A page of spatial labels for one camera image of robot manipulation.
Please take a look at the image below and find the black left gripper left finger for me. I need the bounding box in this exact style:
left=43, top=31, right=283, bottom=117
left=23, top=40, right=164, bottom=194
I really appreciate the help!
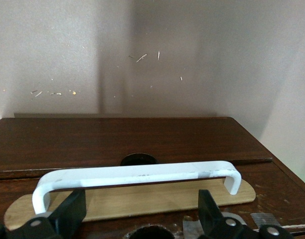
left=0, top=189, right=87, bottom=239

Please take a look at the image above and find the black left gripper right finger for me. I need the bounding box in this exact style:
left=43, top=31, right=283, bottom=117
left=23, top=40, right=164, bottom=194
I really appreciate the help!
left=197, top=189, right=293, bottom=239

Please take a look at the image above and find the wooden drawer with white handle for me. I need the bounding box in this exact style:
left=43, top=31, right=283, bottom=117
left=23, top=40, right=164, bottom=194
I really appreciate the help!
left=0, top=159, right=305, bottom=239

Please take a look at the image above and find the dark brown wooden cabinet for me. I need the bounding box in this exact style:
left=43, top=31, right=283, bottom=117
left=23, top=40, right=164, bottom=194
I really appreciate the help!
left=0, top=116, right=305, bottom=239

